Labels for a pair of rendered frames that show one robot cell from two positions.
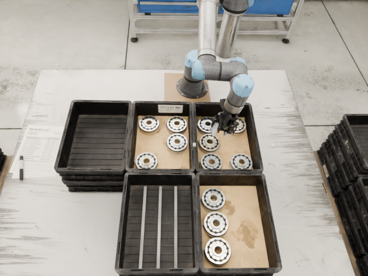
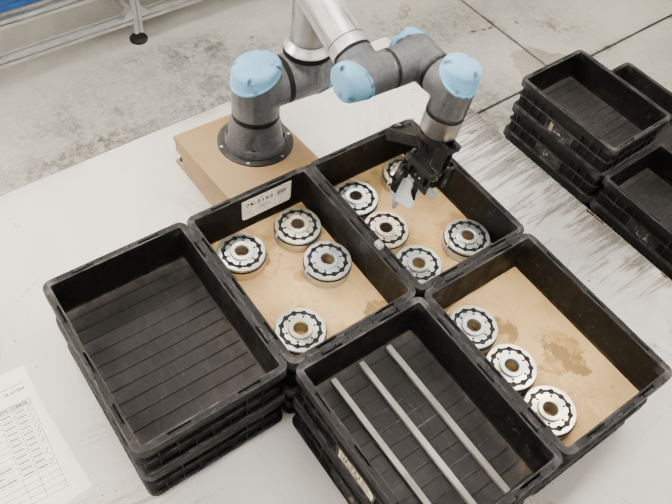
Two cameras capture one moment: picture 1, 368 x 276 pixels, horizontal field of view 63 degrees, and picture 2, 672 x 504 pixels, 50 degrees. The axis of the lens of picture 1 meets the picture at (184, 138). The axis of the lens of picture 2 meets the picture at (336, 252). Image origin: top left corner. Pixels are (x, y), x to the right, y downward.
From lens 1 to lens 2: 0.58 m
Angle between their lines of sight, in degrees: 22
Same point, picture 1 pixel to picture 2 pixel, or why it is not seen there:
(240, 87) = (465, 81)
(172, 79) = (202, 141)
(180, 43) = (72, 71)
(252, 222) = (556, 331)
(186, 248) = (493, 444)
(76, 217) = not seen: outside the picture
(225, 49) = not seen: hidden behind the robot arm
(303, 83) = not seen: hidden behind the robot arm
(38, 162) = (21, 480)
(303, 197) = (576, 249)
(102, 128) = (142, 316)
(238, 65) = (422, 43)
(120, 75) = (62, 188)
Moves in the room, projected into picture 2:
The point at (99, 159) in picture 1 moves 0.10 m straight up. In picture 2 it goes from (193, 382) to (190, 357)
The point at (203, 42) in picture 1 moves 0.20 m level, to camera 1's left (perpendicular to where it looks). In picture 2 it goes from (334, 21) to (231, 51)
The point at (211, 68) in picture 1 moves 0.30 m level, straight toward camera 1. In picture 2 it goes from (381, 68) to (470, 188)
